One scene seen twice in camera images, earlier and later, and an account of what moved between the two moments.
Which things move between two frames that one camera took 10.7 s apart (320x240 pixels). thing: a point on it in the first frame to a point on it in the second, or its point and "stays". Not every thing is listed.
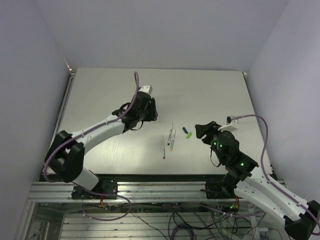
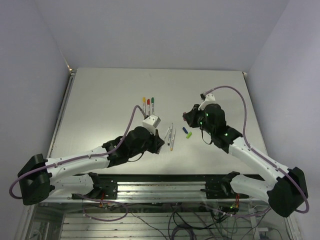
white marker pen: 170,135 stays
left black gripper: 153,112 to 157,142
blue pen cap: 185,130 stays
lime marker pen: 171,147 stays
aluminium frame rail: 184,192 stays
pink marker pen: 163,151 to 166,133
